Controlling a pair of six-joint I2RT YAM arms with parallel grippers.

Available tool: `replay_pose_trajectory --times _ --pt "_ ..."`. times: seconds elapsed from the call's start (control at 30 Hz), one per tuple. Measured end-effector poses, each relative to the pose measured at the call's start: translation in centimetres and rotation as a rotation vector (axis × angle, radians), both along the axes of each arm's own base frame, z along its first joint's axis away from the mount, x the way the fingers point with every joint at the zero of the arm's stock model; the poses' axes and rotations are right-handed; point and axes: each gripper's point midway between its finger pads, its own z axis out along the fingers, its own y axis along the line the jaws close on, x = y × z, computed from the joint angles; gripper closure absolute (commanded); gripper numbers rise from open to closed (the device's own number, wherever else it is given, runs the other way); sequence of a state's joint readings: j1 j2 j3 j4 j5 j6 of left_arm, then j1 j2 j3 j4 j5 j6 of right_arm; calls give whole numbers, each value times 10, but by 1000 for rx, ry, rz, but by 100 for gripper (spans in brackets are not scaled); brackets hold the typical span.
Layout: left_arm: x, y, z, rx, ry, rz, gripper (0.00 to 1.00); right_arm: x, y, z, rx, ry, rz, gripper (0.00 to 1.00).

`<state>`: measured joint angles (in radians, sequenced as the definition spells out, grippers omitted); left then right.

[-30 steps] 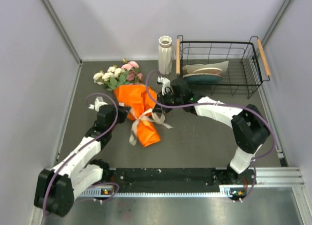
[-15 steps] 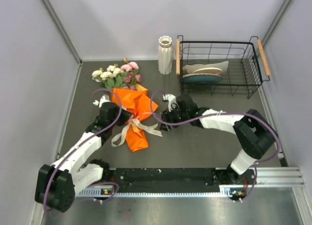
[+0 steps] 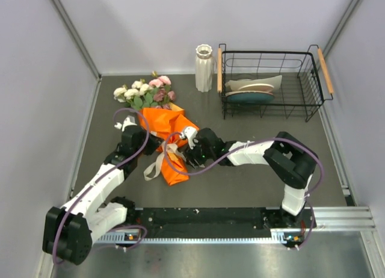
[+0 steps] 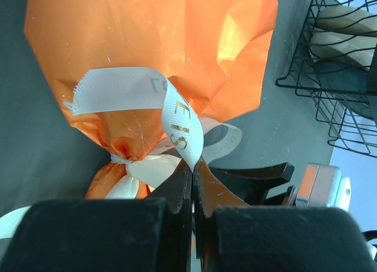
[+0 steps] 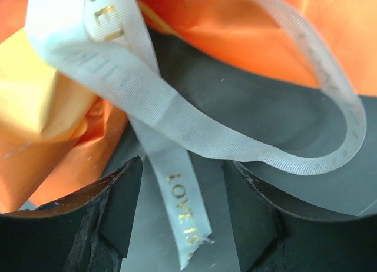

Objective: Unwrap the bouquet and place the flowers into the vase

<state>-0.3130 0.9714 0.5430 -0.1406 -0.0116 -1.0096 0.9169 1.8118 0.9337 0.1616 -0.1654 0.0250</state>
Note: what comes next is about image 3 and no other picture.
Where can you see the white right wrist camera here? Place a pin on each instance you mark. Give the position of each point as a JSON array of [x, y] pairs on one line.
[[189, 134]]

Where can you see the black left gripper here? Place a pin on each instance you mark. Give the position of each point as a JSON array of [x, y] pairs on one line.
[[155, 142]]

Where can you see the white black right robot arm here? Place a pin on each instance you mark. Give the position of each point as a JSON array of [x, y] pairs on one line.
[[290, 160]]

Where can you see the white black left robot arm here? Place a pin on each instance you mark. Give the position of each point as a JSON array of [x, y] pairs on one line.
[[71, 230]]

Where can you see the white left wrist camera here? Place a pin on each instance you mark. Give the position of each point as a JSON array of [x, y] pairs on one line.
[[128, 121]]

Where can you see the beige round plate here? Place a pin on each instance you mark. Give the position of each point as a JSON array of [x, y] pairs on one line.
[[260, 88]]

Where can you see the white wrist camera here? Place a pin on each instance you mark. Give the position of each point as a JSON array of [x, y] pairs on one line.
[[189, 134], [128, 121]]

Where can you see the white ribbed ceramic vase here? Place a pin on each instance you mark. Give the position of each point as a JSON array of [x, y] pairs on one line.
[[204, 67]]

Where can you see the white printed ribbon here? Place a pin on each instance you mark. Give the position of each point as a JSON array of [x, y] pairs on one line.
[[154, 170]]

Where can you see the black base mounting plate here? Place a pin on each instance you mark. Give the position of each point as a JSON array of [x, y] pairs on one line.
[[257, 218]]

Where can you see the artificial flower bunch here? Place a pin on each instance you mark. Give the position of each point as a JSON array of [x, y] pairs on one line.
[[157, 93]]

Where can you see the teal round plate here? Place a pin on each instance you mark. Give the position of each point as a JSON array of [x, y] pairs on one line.
[[250, 97]]

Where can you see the black wire dish basket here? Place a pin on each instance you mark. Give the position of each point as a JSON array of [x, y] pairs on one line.
[[306, 83]]

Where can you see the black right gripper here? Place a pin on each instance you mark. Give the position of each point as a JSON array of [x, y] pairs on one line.
[[190, 153]]

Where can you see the aluminium frame rail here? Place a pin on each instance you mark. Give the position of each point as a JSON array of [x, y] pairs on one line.
[[344, 219]]

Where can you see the orange wrapping paper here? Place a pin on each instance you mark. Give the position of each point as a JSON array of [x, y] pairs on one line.
[[165, 124]]

